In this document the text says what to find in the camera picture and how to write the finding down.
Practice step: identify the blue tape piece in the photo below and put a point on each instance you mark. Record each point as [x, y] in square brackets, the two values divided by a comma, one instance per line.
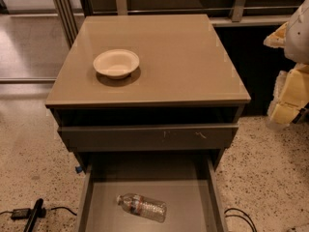
[78, 169]

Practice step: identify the clear plastic water bottle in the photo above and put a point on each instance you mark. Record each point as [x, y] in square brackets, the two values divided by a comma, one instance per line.
[142, 206]

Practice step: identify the metal shelf rack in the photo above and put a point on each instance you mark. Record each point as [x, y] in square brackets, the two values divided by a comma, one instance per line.
[222, 12]

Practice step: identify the black handheld device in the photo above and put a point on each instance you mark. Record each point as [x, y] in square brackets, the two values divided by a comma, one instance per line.
[39, 211]

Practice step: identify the grey top drawer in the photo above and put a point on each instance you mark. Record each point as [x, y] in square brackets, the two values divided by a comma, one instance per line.
[148, 138]

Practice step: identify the open grey middle drawer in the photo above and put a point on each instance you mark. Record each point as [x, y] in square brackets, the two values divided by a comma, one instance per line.
[186, 183]

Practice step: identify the white paper bowl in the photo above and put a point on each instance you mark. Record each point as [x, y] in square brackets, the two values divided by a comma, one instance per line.
[116, 63]

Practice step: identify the grey drawer cabinet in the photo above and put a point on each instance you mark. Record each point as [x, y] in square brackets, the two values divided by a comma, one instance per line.
[184, 77]

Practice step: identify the dark object on floor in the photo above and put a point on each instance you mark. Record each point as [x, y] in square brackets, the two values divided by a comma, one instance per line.
[302, 115]

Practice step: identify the black power adapter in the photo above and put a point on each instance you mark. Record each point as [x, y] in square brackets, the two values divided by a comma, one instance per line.
[23, 213]

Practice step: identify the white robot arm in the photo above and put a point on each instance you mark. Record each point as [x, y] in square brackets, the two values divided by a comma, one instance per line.
[297, 36]

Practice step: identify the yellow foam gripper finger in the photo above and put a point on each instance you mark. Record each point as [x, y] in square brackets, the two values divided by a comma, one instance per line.
[277, 38]
[290, 94]

